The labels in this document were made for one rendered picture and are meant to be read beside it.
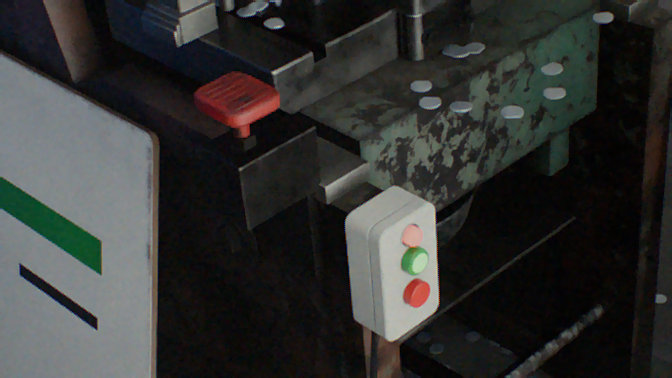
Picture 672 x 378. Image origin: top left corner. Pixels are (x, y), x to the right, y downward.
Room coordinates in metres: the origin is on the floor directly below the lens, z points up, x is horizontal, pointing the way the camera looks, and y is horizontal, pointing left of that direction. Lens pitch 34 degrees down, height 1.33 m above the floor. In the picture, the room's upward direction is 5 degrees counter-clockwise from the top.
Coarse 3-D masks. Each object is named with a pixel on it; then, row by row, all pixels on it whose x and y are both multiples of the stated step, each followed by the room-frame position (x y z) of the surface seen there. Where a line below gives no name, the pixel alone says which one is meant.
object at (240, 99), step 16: (224, 80) 1.04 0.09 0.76; (240, 80) 1.03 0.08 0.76; (256, 80) 1.03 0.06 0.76; (208, 96) 1.01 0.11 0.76; (224, 96) 1.01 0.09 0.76; (240, 96) 1.00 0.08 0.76; (256, 96) 1.00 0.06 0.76; (272, 96) 1.00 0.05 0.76; (208, 112) 1.00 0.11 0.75; (224, 112) 0.98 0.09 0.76; (240, 112) 0.98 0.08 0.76; (256, 112) 0.98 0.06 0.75; (240, 128) 1.01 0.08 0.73
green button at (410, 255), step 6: (408, 252) 0.97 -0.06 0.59; (414, 252) 0.97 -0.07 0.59; (420, 252) 0.97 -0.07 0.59; (426, 252) 0.98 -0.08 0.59; (402, 258) 0.97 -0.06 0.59; (408, 258) 0.97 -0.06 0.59; (414, 258) 0.97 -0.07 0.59; (402, 264) 0.97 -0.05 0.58; (408, 264) 0.96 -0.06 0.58; (426, 264) 0.98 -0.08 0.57; (408, 270) 0.96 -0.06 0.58
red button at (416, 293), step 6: (414, 282) 0.97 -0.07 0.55; (420, 282) 0.97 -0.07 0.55; (426, 282) 0.98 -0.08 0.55; (408, 288) 0.97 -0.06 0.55; (414, 288) 0.97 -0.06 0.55; (420, 288) 0.97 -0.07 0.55; (426, 288) 0.98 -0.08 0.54; (408, 294) 0.97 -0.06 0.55; (414, 294) 0.96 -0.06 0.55; (420, 294) 0.97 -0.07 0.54; (426, 294) 0.98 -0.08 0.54; (408, 300) 0.96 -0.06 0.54; (414, 300) 0.96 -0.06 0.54; (420, 300) 0.97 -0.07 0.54; (414, 306) 0.96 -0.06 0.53; (420, 306) 0.97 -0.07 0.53
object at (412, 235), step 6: (408, 228) 0.98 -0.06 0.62; (414, 228) 0.98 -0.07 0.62; (402, 234) 0.97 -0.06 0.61; (408, 234) 0.97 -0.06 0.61; (414, 234) 0.97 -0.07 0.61; (420, 234) 0.98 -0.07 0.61; (402, 240) 0.97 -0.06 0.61; (408, 240) 0.97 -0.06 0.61; (414, 240) 0.97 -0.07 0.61; (420, 240) 0.98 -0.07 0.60; (408, 246) 0.98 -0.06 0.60; (414, 246) 0.97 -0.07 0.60
